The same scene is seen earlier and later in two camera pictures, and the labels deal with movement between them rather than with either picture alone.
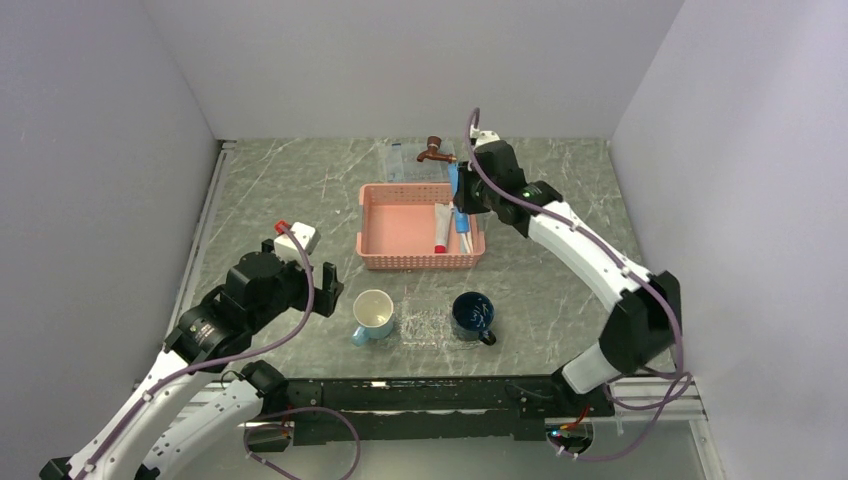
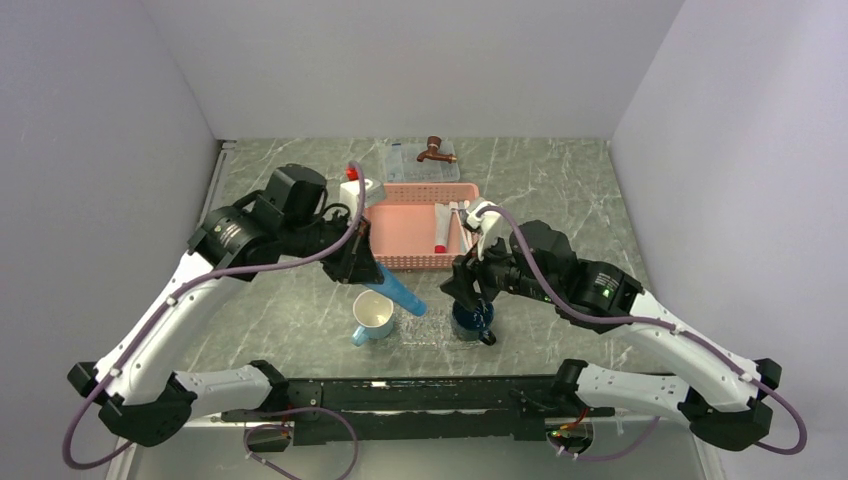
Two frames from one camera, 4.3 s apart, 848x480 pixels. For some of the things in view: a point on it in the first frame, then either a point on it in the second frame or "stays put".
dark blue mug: x=472 y=315 stays put
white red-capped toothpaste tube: x=442 y=218 stays put
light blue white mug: x=373 y=311 stays put
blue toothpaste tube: x=462 y=220 -> x=393 y=290
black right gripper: x=461 y=200 -> x=461 y=282
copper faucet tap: x=432 y=153 stays put
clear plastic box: x=403 y=167 stays put
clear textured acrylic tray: x=426 y=322 stays put
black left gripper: x=325 y=297 -> x=356 y=264
